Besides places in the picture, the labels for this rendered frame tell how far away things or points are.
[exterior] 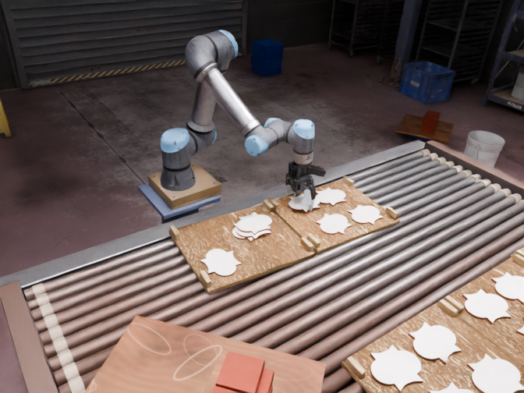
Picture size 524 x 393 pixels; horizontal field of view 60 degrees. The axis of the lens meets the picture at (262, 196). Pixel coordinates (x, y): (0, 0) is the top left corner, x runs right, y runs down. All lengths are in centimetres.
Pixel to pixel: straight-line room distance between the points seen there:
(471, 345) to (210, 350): 74
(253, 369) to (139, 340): 45
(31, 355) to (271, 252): 78
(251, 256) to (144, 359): 57
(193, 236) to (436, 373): 89
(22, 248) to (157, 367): 231
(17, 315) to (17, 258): 180
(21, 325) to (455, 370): 119
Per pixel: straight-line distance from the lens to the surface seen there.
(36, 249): 331
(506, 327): 158
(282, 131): 167
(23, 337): 143
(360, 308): 148
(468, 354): 145
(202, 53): 167
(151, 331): 123
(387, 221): 185
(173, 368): 115
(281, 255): 159
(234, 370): 83
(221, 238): 165
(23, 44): 598
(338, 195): 193
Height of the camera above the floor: 196
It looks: 33 degrees down
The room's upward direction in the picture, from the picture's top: 3 degrees clockwise
